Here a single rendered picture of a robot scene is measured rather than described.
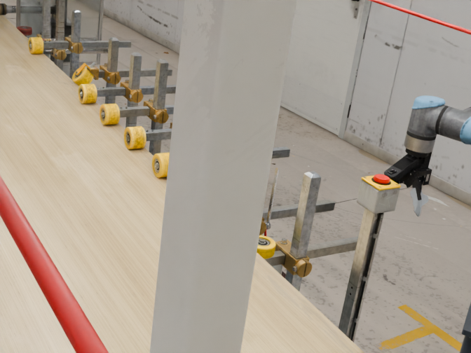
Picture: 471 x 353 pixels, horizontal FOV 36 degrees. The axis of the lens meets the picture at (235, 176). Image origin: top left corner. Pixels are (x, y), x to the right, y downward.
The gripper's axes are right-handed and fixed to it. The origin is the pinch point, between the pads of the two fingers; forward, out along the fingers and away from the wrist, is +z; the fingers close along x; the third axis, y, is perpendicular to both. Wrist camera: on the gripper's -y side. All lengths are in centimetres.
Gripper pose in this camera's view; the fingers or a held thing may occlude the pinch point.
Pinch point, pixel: (399, 207)
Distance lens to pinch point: 239.4
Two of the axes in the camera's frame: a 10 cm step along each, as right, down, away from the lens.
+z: -1.3, 9.1, 3.9
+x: -5.7, -3.9, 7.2
